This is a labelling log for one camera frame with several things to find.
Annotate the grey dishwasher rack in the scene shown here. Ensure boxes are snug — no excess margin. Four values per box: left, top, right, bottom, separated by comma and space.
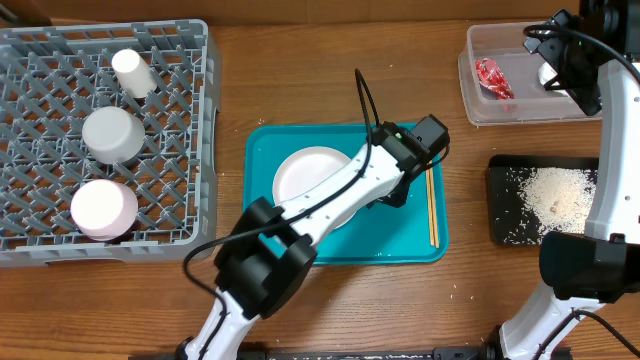
1, 19, 222, 267

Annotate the large white plate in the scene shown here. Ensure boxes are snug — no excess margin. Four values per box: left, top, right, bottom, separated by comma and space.
272, 146, 367, 219

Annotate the black tray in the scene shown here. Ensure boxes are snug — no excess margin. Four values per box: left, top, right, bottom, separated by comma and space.
486, 154, 598, 247

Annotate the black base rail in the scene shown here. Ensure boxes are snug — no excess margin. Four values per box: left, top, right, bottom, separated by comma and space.
237, 345, 503, 360

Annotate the grey bowl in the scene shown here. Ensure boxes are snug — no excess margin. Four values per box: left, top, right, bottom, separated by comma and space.
81, 106, 145, 164

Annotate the red snack wrapper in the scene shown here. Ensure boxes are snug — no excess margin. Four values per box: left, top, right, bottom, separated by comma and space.
475, 58, 515, 100

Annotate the clear plastic bin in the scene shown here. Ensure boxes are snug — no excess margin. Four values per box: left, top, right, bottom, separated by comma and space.
458, 22, 588, 126

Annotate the white tissue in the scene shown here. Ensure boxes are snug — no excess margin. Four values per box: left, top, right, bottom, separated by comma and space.
538, 62, 569, 97

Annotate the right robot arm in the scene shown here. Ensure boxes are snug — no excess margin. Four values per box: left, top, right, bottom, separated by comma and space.
479, 0, 639, 359

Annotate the wooden chopstick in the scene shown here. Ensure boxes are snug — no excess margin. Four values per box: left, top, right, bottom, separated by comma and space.
426, 169, 440, 249
425, 170, 437, 248

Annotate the white cup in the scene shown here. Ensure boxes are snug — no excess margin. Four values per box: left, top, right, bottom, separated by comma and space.
111, 49, 157, 99

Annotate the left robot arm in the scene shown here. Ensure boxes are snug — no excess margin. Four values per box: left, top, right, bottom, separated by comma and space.
175, 115, 450, 359

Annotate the pink bowl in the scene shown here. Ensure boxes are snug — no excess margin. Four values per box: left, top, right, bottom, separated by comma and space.
70, 179, 138, 241

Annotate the pile of rice grains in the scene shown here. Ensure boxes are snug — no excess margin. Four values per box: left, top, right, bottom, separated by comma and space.
521, 168, 596, 241

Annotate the teal serving tray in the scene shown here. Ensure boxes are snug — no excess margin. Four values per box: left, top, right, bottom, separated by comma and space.
243, 124, 450, 266

